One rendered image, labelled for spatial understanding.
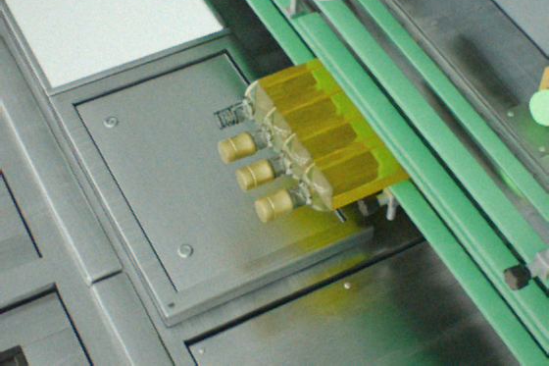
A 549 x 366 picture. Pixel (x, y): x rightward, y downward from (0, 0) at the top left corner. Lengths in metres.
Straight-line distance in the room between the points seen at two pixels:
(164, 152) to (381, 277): 0.39
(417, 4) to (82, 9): 0.66
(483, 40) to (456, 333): 0.42
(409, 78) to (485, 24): 0.14
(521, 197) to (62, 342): 0.67
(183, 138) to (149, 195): 0.12
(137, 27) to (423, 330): 0.73
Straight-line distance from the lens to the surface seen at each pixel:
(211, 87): 1.77
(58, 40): 1.87
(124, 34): 1.86
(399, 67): 1.45
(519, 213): 1.32
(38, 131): 1.74
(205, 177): 1.65
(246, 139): 1.50
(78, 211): 1.63
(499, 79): 1.43
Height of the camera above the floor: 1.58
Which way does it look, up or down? 19 degrees down
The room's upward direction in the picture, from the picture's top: 111 degrees counter-clockwise
